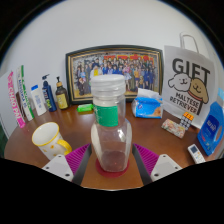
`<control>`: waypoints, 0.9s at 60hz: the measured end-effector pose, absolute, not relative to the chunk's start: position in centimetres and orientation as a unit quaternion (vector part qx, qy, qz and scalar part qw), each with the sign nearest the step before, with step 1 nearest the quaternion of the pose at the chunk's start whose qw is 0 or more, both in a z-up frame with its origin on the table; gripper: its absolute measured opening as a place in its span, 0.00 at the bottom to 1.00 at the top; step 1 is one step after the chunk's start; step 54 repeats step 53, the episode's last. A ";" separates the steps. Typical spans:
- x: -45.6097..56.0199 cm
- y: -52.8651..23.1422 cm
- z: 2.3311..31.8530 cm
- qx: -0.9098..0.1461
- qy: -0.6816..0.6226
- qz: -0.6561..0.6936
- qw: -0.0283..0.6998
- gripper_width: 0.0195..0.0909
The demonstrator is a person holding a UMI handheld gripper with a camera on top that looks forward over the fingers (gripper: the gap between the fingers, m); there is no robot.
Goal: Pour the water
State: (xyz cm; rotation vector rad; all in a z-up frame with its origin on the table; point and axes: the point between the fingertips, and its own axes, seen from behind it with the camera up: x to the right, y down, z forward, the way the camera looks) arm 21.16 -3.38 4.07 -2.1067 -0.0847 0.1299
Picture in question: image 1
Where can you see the framed group photo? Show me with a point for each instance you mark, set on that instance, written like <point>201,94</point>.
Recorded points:
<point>83,76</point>

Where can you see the tall pink box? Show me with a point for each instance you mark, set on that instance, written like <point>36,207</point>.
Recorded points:
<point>15,103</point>

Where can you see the clear green-labelled drink bottle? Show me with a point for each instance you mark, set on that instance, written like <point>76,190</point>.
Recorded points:
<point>111,133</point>

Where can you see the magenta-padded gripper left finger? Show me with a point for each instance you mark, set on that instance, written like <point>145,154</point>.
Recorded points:
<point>74,160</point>

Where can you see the amber pump bottle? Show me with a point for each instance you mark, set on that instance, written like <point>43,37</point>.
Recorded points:
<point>62,100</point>

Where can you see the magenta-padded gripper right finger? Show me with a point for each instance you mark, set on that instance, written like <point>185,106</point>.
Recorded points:
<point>149,160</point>

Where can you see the small green packet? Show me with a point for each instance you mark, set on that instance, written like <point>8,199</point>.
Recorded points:
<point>85,107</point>

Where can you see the colourful puzzle cube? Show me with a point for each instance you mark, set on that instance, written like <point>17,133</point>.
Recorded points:
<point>186,121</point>

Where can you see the small floral pouch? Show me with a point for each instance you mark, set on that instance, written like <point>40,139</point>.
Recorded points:
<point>173,128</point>

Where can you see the blue detergent bottle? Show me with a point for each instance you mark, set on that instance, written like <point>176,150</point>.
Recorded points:
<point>210,130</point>

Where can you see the white remote control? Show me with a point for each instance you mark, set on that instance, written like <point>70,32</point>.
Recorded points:
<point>196,153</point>

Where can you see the white bottle with blue cap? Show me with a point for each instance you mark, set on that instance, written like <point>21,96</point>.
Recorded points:
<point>38,103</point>

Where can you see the white paper gift bag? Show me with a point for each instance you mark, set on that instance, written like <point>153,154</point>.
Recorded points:
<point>188,83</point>

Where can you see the dark blue pump bottle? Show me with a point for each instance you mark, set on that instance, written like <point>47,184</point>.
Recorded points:
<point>50,98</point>

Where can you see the blue tissue pack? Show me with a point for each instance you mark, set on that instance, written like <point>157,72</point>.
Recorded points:
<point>146,108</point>

